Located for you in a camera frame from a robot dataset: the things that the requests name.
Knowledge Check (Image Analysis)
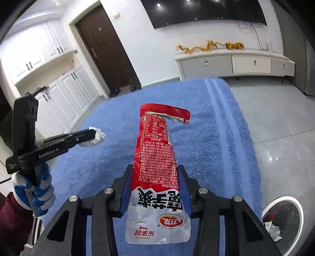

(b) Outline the person's left forearm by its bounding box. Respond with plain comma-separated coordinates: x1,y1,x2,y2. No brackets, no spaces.
0,191,35,251

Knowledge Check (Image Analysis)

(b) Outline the person's left hand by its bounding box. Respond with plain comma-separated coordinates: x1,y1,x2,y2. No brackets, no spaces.
12,162,55,216

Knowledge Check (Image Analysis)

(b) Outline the red and white snack bag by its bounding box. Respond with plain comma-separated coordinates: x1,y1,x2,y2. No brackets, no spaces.
125,103,192,245

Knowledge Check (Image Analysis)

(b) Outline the white upper wall cabinet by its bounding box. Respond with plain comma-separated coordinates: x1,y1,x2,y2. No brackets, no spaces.
0,20,74,84

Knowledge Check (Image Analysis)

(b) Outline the blue blanket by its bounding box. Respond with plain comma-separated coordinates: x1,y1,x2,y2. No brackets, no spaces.
41,77,262,256

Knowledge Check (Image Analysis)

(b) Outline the black wall television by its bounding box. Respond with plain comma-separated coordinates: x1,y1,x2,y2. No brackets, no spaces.
140,0,267,29

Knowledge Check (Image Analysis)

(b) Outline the white television cabinet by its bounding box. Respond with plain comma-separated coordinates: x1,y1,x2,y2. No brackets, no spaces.
174,47,296,81

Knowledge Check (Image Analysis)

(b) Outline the dark brown door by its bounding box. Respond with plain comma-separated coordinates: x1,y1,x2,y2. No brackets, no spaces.
75,4,142,97

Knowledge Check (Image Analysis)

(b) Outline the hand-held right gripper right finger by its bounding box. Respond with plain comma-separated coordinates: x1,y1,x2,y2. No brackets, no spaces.
177,164,282,256

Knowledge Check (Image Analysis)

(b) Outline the white printed wrapper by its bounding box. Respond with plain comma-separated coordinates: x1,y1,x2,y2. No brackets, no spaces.
269,225,283,242

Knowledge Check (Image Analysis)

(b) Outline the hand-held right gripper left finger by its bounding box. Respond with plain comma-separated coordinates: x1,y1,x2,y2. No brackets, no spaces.
30,164,134,256

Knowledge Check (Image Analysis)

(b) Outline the white lower cabinet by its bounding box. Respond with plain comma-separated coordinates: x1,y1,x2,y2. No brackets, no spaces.
33,66,100,138

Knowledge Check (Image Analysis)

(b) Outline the white tissue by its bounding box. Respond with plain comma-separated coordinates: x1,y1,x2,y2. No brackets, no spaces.
81,126,106,147

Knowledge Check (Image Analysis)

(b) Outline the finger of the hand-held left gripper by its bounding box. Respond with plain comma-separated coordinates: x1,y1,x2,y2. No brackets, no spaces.
64,129,97,148

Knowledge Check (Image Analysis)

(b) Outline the long golden dragon ornament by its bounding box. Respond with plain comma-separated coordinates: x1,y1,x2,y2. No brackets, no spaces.
175,41,218,55

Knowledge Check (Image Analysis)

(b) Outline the white round trash bin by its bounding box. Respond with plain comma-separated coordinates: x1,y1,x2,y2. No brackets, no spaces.
261,196,304,254

